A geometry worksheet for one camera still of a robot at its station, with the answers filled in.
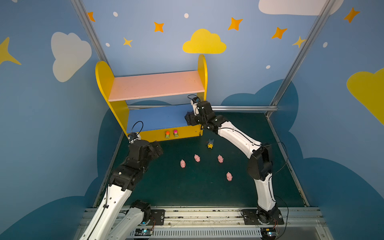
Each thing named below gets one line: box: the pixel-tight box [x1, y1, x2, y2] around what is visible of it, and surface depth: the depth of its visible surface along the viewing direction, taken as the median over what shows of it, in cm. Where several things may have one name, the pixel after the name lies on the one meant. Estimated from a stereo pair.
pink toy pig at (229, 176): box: [226, 171, 233, 182], surface depth 89 cm
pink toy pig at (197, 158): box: [194, 154, 201, 163], surface depth 97 cm
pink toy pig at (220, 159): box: [217, 154, 224, 164], surface depth 96 cm
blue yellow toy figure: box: [207, 138, 215, 149], surface depth 100 cm
